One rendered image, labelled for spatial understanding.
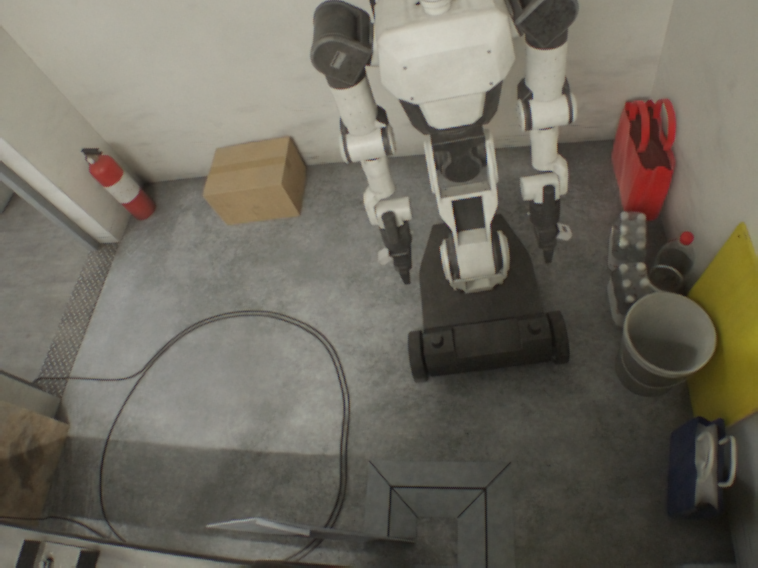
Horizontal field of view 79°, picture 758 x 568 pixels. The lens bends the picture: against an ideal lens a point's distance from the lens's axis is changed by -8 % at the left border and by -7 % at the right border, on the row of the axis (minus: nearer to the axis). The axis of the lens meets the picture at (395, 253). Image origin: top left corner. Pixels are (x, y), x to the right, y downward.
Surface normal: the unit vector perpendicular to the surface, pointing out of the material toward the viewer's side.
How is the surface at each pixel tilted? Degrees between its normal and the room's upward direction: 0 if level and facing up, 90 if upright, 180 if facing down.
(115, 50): 90
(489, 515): 10
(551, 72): 90
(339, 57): 90
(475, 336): 0
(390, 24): 0
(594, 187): 0
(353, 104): 90
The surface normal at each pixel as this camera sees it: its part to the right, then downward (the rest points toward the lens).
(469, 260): -0.03, 0.55
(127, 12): -0.07, 0.85
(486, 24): -0.10, 0.22
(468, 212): 0.02, 0.73
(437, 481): -0.18, -0.66
